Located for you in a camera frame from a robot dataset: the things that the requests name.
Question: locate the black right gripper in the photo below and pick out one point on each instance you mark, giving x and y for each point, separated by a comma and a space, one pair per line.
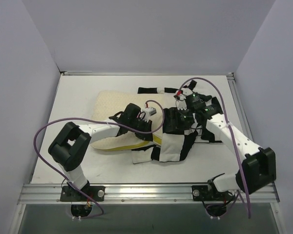
173, 119

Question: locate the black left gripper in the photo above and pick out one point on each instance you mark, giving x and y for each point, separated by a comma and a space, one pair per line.
143, 129

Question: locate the black white checkered pillowcase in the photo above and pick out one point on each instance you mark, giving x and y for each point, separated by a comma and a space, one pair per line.
175, 139

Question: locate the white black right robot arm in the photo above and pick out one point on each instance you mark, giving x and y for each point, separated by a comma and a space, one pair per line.
213, 118

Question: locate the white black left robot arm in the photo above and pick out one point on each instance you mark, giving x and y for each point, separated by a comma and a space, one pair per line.
70, 145

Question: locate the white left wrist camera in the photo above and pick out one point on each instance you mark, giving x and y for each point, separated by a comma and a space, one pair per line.
149, 111

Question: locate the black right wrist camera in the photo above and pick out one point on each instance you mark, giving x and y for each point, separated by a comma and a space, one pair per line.
193, 102

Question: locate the aluminium right side rail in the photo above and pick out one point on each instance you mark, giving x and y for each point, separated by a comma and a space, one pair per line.
244, 126

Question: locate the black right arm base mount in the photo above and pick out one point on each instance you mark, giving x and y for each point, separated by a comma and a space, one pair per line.
205, 193

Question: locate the aluminium back frame rail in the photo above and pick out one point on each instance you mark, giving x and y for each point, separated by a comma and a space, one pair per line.
77, 73

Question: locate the aluminium frame rail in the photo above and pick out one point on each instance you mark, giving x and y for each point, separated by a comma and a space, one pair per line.
77, 73
114, 193

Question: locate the aluminium front frame rail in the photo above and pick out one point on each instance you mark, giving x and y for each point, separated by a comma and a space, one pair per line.
114, 193

